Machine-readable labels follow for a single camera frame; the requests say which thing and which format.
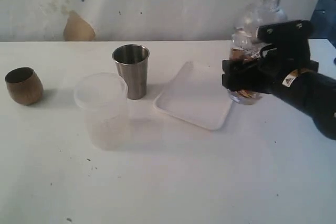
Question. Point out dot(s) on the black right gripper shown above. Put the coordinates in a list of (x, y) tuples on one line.
[(275, 61)]

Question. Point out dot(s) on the clear plastic shaker cup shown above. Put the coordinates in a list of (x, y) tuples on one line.
[(245, 37)]

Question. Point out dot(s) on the clear dome shaker lid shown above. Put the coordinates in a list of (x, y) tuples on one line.
[(258, 13)]

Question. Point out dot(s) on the stainless steel cup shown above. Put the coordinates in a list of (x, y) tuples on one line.
[(132, 65)]

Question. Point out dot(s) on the translucent plastic container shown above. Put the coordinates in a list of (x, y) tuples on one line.
[(102, 97)]

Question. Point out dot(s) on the brown wooden cup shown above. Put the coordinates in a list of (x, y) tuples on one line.
[(24, 86)]

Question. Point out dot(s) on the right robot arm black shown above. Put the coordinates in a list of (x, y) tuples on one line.
[(311, 93)]

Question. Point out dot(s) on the white rectangular tray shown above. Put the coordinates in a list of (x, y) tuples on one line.
[(196, 95)]

